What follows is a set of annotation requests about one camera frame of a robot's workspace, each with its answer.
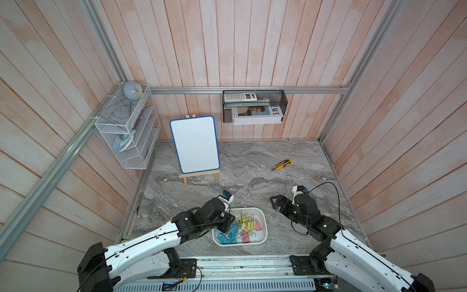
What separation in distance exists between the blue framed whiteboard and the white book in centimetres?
16

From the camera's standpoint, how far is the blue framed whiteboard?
837 millimetres

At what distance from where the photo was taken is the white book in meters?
0.95
